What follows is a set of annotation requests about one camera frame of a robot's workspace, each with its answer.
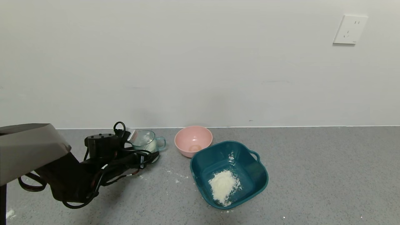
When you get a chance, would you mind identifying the pale yellow powder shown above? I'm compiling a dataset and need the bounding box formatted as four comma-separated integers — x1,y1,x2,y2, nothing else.
208,170,242,207

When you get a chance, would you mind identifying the white wall power outlet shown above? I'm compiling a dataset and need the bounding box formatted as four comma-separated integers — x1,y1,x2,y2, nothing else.
332,15,368,45

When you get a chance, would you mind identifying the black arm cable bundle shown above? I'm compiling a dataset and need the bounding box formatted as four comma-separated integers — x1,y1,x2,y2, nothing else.
18,121,157,209

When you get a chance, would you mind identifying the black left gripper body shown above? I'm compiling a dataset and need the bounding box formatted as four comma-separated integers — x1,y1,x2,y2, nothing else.
119,148,152,170

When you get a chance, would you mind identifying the clear ribbed cup with handle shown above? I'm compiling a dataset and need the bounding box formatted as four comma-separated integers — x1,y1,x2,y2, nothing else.
131,130,166,154

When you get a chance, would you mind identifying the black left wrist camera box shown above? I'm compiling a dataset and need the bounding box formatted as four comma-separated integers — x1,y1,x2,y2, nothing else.
116,128,139,144

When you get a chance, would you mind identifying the pink plastic bowl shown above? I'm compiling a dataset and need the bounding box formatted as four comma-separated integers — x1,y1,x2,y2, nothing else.
174,126,213,158

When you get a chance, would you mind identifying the teal plastic tray with handles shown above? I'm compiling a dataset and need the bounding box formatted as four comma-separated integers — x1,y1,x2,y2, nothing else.
190,141,269,209

